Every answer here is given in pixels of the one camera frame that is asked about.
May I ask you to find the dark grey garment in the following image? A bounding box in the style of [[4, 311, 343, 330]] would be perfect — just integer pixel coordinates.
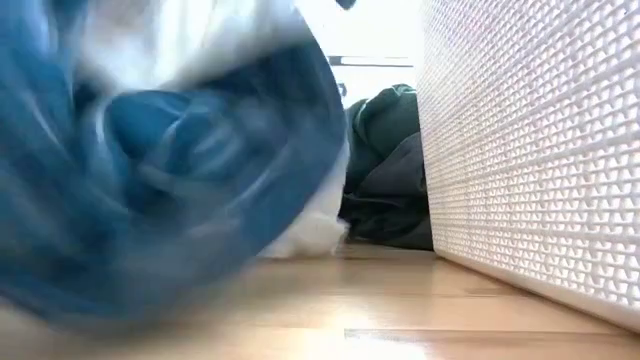
[[338, 131, 435, 253]]

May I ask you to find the dark green garment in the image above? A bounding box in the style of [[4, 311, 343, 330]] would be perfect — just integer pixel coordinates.
[[343, 83, 422, 197]]

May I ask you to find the blue plaid shirt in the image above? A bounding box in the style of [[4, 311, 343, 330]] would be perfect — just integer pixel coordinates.
[[0, 0, 349, 332]]

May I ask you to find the ceiling light strip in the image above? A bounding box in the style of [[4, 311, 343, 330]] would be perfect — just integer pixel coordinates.
[[327, 54, 416, 69]]

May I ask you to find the white perforated plastic basket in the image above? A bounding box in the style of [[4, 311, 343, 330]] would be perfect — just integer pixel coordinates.
[[414, 0, 640, 335]]

